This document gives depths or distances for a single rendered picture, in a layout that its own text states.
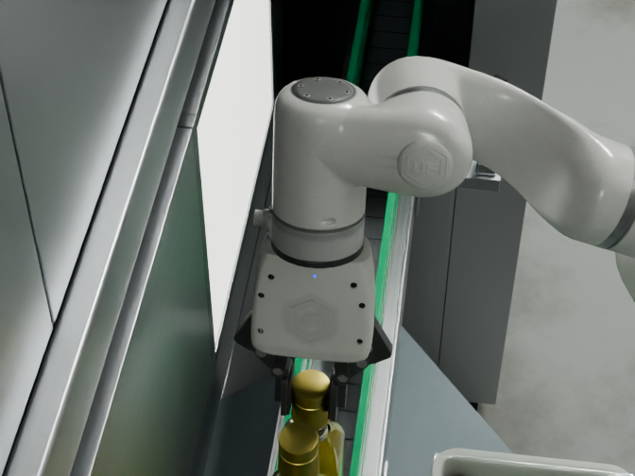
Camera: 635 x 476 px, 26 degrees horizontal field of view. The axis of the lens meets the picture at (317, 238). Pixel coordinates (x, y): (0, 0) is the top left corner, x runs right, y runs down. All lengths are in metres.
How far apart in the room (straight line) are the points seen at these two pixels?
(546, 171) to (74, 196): 0.39
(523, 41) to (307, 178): 0.94
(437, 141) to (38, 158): 0.31
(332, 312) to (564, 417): 1.58
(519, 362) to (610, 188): 1.67
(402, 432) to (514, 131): 0.62
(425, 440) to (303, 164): 0.69
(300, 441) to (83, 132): 0.35
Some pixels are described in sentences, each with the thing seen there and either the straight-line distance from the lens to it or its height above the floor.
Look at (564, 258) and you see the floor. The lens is 2.94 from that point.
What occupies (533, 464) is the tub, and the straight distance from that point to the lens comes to 1.56.
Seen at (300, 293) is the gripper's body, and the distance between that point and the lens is 1.11.
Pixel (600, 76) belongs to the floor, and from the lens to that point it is 3.40.
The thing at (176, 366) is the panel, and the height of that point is 1.15.
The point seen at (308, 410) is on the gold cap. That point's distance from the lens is 1.20.
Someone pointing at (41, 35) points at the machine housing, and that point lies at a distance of 0.86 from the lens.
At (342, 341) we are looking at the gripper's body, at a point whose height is 1.23.
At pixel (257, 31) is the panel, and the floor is 1.17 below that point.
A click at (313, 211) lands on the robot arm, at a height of 1.36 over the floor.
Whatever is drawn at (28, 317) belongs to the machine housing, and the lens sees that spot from 0.88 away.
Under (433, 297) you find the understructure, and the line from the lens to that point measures 2.32.
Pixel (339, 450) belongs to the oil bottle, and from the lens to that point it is 1.26.
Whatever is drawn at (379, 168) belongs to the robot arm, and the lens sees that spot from 1.03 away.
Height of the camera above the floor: 2.10
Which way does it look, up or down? 46 degrees down
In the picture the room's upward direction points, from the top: straight up
